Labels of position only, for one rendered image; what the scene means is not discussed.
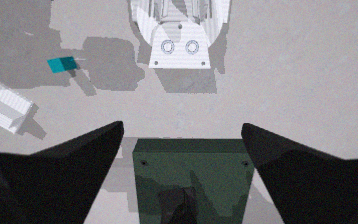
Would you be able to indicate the small teal cube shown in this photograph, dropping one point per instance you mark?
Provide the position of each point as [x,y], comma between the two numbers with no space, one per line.
[62,64]

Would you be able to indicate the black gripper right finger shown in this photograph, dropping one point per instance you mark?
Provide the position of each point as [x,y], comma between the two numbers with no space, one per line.
[307,186]

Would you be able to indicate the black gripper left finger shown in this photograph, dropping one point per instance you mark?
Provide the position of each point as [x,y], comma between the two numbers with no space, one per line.
[59,184]

